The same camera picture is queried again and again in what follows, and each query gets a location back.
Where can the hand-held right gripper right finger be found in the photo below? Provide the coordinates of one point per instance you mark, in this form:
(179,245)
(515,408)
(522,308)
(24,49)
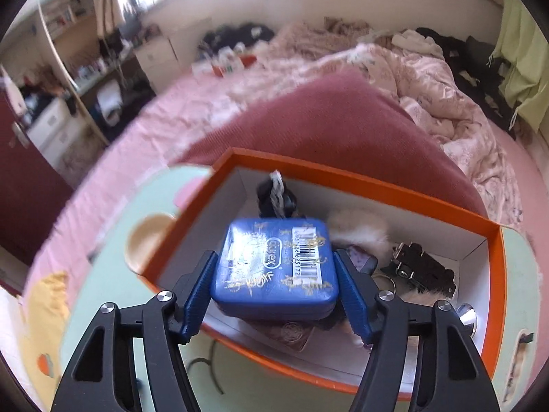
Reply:
(354,296)

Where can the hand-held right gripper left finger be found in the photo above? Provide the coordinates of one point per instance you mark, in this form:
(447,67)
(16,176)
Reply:
(199,296)

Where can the blue tin case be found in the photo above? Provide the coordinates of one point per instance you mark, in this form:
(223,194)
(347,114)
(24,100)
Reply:
(266,266)

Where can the green toy car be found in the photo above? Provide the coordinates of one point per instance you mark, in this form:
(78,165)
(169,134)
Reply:
(424,270)

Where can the orange cardboard box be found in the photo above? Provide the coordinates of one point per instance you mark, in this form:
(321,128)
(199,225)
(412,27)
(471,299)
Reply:
(429,223)

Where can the mint green desktop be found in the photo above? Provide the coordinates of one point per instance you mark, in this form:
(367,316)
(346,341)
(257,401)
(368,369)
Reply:
(111,292)

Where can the dark purple pouch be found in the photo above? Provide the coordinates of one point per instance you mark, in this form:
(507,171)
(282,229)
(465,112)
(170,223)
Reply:
(364,259)

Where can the white fluffy pompom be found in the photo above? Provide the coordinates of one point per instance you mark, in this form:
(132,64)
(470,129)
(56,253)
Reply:
(364,231)

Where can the black lace cloth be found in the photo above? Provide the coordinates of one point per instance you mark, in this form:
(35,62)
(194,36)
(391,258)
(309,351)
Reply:
(266,199)

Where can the yellow cloth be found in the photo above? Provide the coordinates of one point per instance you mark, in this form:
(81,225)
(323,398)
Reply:
(47,304)

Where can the pink bedsheet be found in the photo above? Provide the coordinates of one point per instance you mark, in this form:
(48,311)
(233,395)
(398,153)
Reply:
(141,150)

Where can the dusty red pillow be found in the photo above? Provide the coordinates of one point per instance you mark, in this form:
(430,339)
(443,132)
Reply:
(321,128)

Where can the maroon door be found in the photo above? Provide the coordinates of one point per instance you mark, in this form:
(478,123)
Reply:
(25,189)

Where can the red white tissue box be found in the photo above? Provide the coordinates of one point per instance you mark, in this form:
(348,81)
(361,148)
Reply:
(223,68)

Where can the pink floral quilt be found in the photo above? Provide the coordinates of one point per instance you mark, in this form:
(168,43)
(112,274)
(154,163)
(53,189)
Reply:
(429,77)

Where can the white nightstand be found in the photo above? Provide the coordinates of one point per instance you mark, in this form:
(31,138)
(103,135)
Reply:
(156,55)

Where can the black clothes pile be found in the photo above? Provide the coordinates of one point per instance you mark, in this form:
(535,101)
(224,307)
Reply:
(472,60)

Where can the black white printed clothes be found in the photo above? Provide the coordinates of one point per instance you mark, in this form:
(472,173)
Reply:
(240,34)

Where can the beige fuzzy blanket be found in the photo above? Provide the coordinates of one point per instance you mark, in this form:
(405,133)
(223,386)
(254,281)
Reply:
(300,36)

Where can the light green hanging cloth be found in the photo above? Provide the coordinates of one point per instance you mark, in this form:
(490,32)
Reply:
(523,51)

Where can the beige curtain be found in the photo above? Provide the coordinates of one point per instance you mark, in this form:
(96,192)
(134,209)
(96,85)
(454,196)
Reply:
(107,0)

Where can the wall bookshelf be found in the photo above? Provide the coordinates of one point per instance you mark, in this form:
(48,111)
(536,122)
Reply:
(64,17)

